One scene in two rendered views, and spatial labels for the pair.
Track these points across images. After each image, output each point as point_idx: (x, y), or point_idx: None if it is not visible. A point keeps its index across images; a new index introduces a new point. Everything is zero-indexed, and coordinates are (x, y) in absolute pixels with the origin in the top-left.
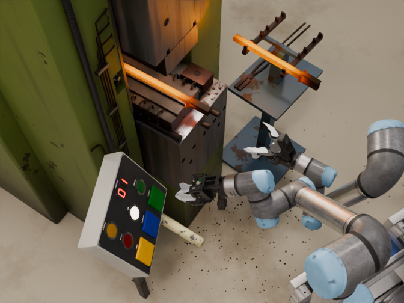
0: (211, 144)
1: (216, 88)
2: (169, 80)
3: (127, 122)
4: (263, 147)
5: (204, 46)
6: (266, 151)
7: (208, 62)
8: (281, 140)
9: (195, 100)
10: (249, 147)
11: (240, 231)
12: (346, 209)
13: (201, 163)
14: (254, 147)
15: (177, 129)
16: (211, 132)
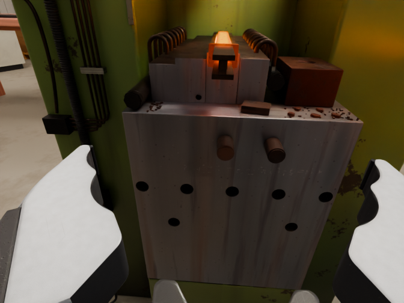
0: (253, 255)
1: (326, 112)
2: (246, 47)
3: (115, 38)
4: (110, 232)
5: (377, 77)
6: (29, 289)
7: (370, 134)
8: None
9: (227, 47)
10: (85, 147)
11: None
12: None
13: (213, 269)
14: (91, 167)
15: (163, 102)
16: (261, 222)
